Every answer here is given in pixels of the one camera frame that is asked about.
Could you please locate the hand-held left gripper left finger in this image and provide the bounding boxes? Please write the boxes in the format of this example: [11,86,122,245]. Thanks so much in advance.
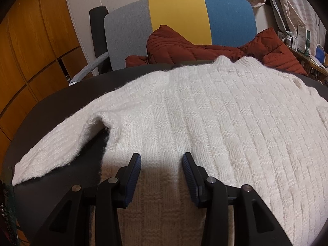
[29,153,142,246]

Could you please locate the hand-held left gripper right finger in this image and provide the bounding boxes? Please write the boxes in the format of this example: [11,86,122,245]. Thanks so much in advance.
[181,152,293,246]

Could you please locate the white knit sweater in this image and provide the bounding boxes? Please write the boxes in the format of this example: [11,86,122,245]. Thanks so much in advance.
[11,56,328,246]

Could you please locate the green red patterned object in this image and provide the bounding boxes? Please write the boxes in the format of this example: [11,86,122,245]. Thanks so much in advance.
[0,179,19,246]

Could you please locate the red quilted jacket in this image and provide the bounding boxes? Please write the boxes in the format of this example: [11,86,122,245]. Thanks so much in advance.
[125,25,308,76]

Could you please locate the grey yellow blue office chair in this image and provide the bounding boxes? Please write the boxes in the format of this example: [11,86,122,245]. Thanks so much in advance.
[69,0,257,85]

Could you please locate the wooden wardrobe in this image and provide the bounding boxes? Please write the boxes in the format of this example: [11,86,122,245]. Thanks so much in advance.
[0,0,94,144]

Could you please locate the wooden side desk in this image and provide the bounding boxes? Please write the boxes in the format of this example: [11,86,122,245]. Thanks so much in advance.
[282,37,328,86]

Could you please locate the white paper bag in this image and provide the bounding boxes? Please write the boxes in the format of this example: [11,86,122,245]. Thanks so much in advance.
[297,27,306,53]

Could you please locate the green and white box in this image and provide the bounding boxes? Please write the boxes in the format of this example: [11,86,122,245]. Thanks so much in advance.
[305,29,312,56]

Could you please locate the pale floral curtain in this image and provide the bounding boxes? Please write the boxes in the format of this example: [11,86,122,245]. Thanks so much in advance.
[266,0,322,35]

